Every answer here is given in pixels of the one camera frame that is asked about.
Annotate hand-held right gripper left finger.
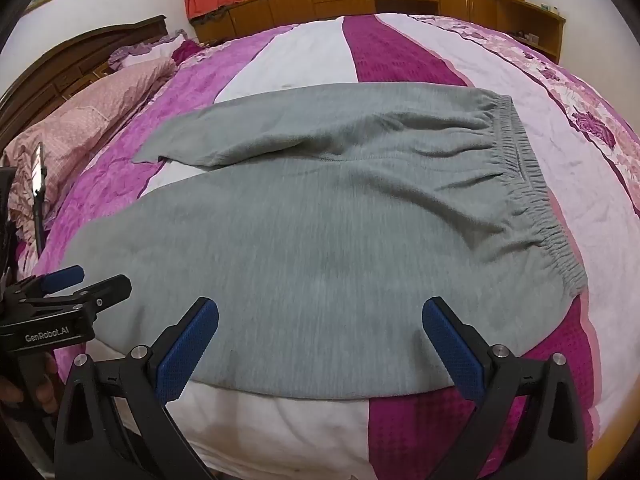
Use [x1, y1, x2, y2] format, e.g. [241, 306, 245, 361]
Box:
[54, 297, 220, 480]

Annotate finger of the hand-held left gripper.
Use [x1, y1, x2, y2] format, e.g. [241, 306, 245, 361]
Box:
[20, 275, 132, 320]
[0, 265, 85, 307]

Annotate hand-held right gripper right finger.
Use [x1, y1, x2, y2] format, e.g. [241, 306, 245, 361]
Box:
[421, 297, 588, 480]

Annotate grey pants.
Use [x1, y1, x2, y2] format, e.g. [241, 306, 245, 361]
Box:
[59, 82, 588, 402]

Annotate person's left hand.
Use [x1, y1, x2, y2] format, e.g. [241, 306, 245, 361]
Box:
[30, 352, 61, 415]

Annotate black phone holder stick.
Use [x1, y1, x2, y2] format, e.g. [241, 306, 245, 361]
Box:
[32, 190, 49, 256]

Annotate smartphone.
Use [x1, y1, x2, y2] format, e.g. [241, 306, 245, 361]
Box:
[31, 142, 47, 196]

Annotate pink pillow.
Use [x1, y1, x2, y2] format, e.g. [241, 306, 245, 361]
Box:
[2, 62, 178, 241]

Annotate dark wooden headboard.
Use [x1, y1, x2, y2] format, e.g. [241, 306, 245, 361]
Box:
[0, 15, 168, 131]

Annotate lilac ruffled pillow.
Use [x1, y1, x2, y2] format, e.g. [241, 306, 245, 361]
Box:
[107, 30, 206, 68]

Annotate purple and white bedspread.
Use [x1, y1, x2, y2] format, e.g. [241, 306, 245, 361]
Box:
[17, 12, 640, 466]

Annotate wooden wall cabinet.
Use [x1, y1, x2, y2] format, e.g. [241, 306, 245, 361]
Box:
[192, 0, 566, 63]

